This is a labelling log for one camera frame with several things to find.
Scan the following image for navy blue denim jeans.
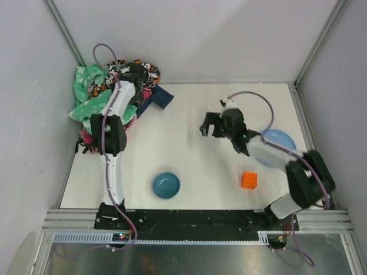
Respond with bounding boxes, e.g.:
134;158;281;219
136;86;174;118

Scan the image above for orange black patterned cloth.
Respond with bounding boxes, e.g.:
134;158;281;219
87;60;161;99

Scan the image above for green white tie-dye cloth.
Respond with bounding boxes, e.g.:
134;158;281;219
68;62;130;133

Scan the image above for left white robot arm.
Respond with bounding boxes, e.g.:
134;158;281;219
90;63;146;206

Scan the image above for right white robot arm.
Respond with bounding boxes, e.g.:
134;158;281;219
200;108;335;222

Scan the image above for pink patterned cloth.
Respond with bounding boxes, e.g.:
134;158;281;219
69;87;154;154

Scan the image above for light blue plate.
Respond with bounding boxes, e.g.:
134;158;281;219
260;128;296;150

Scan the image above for orange plastic cube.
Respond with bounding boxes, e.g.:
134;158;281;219
241;172;257;190

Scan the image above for teal ceramic bowl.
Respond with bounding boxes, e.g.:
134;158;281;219
152;172;181;199

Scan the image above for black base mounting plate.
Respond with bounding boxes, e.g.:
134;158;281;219
94;206;299;242

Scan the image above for grey slotted cable duct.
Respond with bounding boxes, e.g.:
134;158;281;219
51;231;272;246

